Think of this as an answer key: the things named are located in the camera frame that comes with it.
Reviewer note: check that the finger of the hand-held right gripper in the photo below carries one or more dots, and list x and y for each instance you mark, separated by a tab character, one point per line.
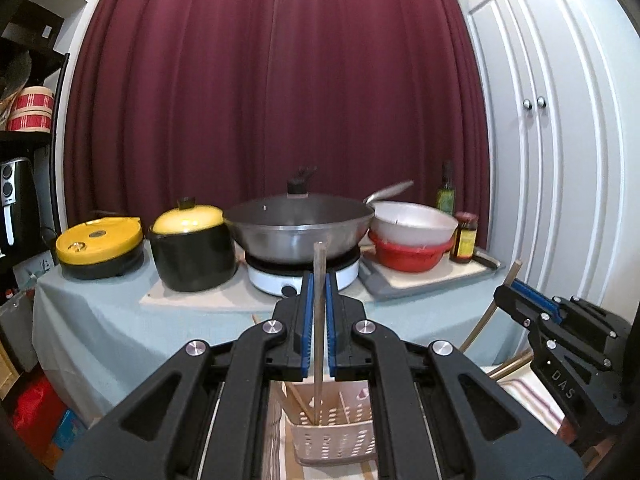
532	294
510	305

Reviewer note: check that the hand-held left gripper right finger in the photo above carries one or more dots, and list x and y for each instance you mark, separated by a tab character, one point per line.
331	325

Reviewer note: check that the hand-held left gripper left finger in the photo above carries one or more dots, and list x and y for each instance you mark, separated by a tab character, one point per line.
305	325

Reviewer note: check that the long wooden chopstick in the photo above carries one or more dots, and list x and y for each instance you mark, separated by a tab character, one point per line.
319	260
480	327

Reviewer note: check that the white plastic slotted basket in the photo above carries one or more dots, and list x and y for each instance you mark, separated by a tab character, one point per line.
330	440

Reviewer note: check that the white induction cooker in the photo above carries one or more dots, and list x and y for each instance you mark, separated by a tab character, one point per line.
265	280

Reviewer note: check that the sauce jar with yellow label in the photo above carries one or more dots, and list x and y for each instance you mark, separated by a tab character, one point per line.
464	242

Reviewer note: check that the grey tray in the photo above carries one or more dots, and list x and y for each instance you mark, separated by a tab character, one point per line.
435	282

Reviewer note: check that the steel wok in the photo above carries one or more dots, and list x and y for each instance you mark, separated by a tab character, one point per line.
300	242

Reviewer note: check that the red basin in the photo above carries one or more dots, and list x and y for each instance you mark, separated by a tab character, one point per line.
410	257

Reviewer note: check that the white wardrobe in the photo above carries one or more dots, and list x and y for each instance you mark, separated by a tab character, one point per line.
565	185

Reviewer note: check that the dark glass wok lid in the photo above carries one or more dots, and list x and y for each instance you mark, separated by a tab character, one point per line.
325	210

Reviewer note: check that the white basin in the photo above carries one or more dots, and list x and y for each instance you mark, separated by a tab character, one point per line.
415	227

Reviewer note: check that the green oil bottle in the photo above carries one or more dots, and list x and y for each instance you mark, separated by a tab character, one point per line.
446	197

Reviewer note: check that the black cooking pot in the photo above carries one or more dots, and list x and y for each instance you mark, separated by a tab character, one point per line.
192	265

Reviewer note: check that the yellow pot lid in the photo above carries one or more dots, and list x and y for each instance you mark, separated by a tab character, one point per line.
187	217

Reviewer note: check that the grey tablecloth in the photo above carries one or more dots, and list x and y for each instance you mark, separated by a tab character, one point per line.
100	330

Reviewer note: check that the yellow electric griddle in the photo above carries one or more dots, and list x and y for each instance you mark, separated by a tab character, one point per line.
95	240

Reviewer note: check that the dark red curtain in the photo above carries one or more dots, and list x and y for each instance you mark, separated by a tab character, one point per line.
280	85

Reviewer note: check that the blue box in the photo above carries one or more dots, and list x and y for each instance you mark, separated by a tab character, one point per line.
67	430

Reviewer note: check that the white printed bag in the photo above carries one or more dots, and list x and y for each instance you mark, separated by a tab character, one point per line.
32	270

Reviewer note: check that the red shiny bag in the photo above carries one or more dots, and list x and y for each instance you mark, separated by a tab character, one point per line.
32	405

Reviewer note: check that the grey fabric bag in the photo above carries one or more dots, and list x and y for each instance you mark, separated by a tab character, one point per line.
15	330

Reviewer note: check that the wooden box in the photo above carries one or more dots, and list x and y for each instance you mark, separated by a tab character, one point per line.
6	365

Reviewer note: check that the black air fryer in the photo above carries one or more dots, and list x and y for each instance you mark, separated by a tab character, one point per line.
20	200

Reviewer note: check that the black shelf rack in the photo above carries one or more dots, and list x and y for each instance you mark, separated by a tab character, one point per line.
25	139

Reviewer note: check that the red striped round box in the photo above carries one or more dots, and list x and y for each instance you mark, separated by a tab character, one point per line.
30	110

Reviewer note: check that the dark plastic bag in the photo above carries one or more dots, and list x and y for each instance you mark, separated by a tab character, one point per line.
17	72

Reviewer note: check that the dark brown paper bag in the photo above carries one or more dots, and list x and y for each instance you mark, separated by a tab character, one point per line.
30	22

